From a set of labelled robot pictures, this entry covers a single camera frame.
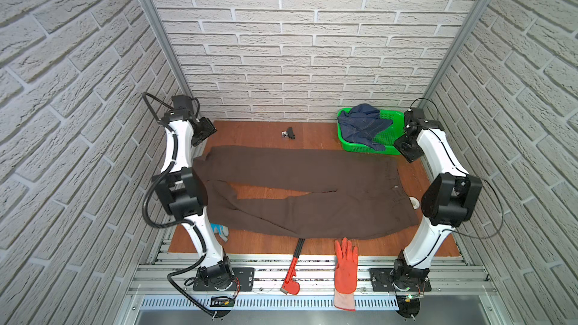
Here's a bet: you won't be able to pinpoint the brown trousers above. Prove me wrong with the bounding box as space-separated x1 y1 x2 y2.
194 146 419 240

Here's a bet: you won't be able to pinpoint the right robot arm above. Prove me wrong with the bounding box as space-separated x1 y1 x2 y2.
391 108 483 291

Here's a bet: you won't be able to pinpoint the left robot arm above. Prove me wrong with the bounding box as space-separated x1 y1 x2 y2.
152 95 234 286

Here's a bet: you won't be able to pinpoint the green plastic basket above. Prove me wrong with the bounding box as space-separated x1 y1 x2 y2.
337 110 404 156

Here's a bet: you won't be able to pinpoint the dark blue jeans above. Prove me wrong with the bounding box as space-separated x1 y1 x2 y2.
338 104 393 150

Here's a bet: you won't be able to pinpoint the white tape roll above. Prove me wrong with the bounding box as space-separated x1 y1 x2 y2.
409 197 421 210

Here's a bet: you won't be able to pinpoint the small black relay component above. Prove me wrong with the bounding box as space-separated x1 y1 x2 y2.
281 126 296 140

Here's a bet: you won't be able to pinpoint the blue grey work glove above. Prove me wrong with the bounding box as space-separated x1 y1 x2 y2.
211 224 230 242

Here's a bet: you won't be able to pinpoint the red rubber glove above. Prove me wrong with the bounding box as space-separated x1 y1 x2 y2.
334 238 359 311

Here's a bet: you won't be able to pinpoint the red pipe wrench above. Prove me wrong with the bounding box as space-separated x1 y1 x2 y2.
281 239 306 296

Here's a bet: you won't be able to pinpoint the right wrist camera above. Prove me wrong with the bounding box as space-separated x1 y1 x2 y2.
404 108 426 133

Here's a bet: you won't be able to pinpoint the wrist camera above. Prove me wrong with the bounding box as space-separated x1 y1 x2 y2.
171 95 200 120
404 108 426 133

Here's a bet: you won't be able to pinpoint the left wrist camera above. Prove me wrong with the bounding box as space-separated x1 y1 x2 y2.
171 95 200 120

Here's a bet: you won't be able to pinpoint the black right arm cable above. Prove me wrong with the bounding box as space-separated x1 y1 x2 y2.
408 97 505 241

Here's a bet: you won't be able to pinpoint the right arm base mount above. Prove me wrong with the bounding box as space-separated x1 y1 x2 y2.
369 268 432 293

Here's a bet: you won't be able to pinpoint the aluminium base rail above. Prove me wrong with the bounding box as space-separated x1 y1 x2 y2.
128 252 498 311

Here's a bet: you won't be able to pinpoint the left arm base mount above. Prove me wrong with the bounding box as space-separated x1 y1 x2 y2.
193 267 255 293

